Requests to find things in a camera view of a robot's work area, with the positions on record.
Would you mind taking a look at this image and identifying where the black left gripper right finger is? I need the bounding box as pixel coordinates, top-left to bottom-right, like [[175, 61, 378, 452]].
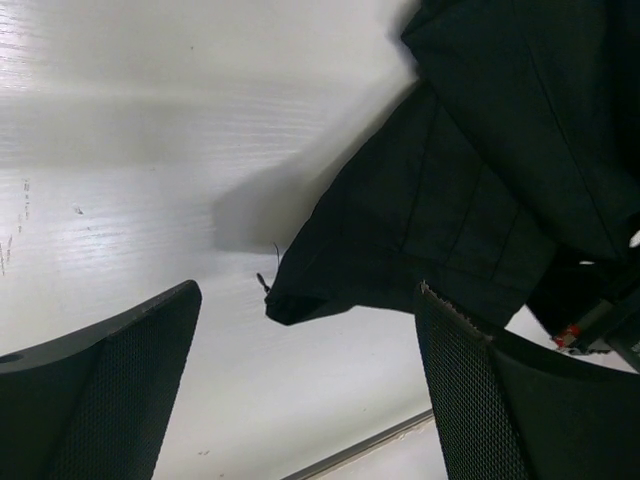
[[415, 282, 639, 479]]

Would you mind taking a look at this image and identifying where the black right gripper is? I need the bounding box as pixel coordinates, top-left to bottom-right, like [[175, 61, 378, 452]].
[[552, 289, 639, 372]]

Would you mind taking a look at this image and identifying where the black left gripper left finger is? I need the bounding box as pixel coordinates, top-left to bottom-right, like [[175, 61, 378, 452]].
[[1, 280, 202, 479]]

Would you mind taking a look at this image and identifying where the black pleated skirt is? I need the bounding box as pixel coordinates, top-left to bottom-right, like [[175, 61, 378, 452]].
[[265, 1, 639, 333]]

